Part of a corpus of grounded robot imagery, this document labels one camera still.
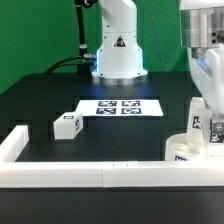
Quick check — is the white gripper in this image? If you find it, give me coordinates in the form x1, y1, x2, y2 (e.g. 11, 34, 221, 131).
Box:
187, 46, 224, 135

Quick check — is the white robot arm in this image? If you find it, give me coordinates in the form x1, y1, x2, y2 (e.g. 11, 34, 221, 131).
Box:
92, 0, 224, 134

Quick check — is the white paper marker sheet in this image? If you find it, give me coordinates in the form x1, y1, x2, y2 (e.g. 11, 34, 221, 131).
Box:
76, 99, 163, 117

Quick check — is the white U-shaped fence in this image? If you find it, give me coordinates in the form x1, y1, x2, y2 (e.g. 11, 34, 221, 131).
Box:
0, 125, 224, 188

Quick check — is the black cable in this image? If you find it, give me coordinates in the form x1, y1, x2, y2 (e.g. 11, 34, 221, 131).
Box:
44, 54, 98, 75

